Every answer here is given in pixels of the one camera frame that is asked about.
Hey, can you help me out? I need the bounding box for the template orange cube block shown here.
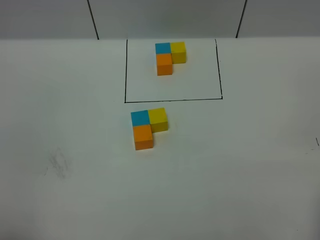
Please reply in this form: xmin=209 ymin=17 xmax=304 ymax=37
xmin=156 ymin=53 xmax=173 ymax=76

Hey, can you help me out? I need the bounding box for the template blue cube block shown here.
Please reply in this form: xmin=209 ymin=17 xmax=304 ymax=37
xmin=155 ymin=42 xmax=171 ymax=55

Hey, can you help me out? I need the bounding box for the template yellow cube block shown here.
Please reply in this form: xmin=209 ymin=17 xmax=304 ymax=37
xmin=170 ymin=41 xmax=187 ymax=64

